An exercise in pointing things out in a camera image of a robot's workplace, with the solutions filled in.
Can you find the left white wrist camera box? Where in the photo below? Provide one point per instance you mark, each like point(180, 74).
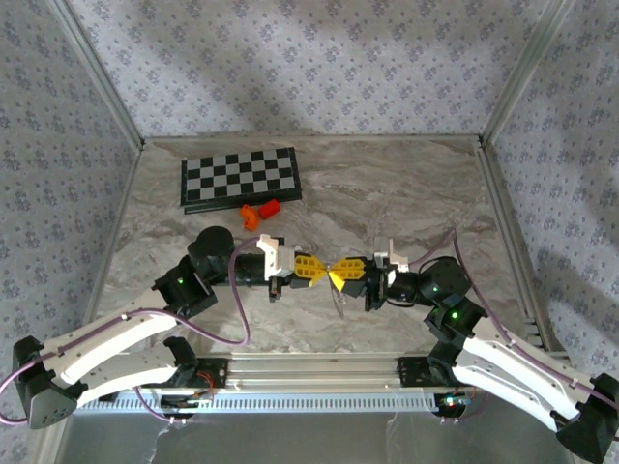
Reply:
point(280, 258)

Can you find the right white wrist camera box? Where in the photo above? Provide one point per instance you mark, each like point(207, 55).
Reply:
point(396, 258)

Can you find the aluminium side rail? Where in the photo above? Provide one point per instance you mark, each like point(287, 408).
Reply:
point(511, 241)
point(112, 241)

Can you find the aluminium frame post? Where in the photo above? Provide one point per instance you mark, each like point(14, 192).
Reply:
point(524, 72)
point(99, 72)

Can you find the small black square part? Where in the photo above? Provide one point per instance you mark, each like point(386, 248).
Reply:
point(110, 397)

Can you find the red block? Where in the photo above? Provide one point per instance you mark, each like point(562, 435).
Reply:
point(269, 209)

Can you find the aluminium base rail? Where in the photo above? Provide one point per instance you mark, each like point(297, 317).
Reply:
point(314, 369)

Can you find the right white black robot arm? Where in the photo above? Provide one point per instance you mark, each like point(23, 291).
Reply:
point(512, 372)

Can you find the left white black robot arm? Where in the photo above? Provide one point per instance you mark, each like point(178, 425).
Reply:
point(111, 343)

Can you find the grey metal sheet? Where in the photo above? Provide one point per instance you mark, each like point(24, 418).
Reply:
point(314, 440)

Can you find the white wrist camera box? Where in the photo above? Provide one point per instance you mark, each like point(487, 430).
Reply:
point(396, 258)
point(280, 258)

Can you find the black grey chessboard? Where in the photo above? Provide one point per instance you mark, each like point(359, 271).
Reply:
point(242, 176)

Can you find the orange curved block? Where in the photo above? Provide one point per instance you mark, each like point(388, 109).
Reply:
point(246, 213)

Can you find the small circuit board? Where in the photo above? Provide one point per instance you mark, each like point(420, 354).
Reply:
point(186, 402)
point(452, 402)

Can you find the aluminium back rail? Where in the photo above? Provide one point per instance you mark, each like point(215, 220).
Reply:
point(314, 138)

